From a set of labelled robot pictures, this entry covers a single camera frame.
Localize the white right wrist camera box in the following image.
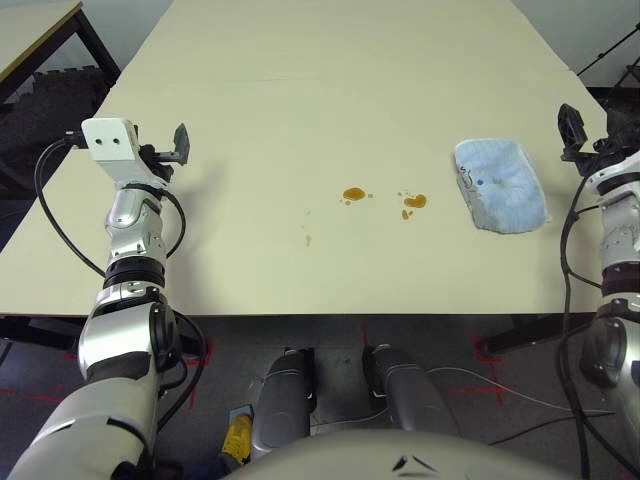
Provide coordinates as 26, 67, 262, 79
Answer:
587, 150, 640, 198

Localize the thin black floor cable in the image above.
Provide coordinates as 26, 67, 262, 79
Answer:
486, 411, 619, 447

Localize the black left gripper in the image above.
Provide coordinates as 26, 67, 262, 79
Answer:
137, 122, 193, 184

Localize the grey right robot leg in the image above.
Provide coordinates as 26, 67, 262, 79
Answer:
361, 343, 464, 437

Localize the thin white floor cable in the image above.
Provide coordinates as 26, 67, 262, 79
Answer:
309, 366, 614, 427

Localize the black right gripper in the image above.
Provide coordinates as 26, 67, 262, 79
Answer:
557, 102, 617, 177

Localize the grey left robot leg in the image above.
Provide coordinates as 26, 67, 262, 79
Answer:
249, 346, 317, 462

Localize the black table foot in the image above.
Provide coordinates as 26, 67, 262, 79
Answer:
481, 314, 597, 357

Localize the black foam floor mat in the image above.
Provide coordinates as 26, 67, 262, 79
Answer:
0, 67, 109, 191

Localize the grey robot torso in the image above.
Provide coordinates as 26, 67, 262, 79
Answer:
218, 428, 587, 480

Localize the grey robot leg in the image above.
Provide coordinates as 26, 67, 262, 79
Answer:
249, 346, 317, 462
361, 343, 464, 437

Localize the wooden side table black frame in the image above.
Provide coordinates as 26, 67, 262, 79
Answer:
0, 0, 122, 107

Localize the round brown liquid puddle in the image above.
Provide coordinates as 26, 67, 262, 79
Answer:
340, 186, 377, 207

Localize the light blue rag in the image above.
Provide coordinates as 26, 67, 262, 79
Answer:
452, 138, 554, 236

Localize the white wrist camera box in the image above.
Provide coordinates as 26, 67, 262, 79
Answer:
80, 117, 147, 187
587, 150, 640, 198

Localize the yellow tool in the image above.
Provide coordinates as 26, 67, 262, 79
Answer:
221, 406, 257, 469

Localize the black tripod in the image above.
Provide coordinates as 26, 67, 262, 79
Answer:
574, 19, 640, 92

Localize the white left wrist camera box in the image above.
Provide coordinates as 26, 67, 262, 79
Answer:
80, 117, 147, 187

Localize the split brown liquid puddle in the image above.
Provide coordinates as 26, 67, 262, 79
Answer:
396, 189, 429, 222

